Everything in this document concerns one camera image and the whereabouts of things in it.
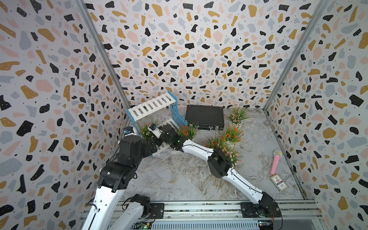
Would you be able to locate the red flower pot by case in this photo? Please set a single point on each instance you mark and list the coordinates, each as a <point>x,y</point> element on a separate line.
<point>188,131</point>

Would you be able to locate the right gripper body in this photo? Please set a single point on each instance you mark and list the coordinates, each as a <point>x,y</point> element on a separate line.
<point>164,140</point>

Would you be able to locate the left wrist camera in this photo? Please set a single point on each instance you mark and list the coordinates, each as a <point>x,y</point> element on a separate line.
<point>129,130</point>

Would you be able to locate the left aluminium corner post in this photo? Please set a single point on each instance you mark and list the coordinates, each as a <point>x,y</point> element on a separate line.
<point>100,48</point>

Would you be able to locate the aluminium corner post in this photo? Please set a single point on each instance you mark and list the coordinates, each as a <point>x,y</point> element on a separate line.
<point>100,48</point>
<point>317,14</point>

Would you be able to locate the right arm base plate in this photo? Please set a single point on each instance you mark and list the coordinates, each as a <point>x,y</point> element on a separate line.
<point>250,210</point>

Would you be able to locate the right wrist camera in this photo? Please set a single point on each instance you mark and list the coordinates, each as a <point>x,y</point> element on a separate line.
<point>155,130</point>

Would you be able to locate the blue white two-tier rack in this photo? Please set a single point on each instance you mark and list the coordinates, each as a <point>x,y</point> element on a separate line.
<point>155,109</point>

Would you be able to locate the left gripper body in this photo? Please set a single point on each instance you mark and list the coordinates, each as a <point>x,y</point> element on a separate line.
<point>146,151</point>

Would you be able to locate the pink flower pot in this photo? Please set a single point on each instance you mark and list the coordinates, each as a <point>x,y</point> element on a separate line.
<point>144,130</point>
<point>237,116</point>
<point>232,154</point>

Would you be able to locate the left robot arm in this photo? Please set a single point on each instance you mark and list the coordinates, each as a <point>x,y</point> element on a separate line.
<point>113,181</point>

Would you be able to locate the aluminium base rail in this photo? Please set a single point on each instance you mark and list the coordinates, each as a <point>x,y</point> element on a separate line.
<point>226,215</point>

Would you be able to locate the right aluminium corner post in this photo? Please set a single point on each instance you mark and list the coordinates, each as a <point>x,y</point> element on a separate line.
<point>317,14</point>

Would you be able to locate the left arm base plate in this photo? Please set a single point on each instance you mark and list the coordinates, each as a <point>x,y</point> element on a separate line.
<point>157,210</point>

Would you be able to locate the red flower pot centre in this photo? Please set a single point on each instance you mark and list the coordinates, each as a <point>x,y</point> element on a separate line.
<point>215,142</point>

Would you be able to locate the pink toy microphone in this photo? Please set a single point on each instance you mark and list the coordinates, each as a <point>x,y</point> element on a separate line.
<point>277,157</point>

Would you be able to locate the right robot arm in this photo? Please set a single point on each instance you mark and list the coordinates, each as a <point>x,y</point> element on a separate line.
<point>221,167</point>

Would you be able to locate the orange flower pot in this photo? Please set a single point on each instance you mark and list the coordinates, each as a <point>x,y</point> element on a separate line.
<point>232,135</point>

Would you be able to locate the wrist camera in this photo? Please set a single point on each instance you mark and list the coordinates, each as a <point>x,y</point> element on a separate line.
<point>155,130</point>
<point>129,130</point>

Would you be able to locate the black ribbed carrying case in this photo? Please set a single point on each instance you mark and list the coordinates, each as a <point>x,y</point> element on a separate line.
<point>205,117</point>

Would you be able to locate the small printed card box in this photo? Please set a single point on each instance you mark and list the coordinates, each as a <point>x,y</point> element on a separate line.
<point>278,182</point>

